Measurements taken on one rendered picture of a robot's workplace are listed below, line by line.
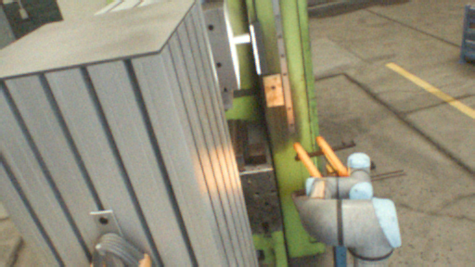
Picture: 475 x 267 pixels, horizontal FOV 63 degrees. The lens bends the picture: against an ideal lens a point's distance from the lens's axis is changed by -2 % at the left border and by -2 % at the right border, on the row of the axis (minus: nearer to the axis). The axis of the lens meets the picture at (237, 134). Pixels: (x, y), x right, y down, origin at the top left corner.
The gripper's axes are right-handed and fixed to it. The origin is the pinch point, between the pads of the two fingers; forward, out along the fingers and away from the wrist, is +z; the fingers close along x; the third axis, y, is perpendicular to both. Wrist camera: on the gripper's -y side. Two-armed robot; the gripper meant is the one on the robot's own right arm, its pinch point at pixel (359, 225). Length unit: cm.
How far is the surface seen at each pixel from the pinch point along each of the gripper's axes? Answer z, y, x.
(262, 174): 5, -49, -41
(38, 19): -17, -560, -445
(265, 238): 51, -49, -46
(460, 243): 93, -71, 77
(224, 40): -68, -55, -47
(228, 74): -52, -55, -49
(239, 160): -2, -54, -52
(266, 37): -62, -70, -29
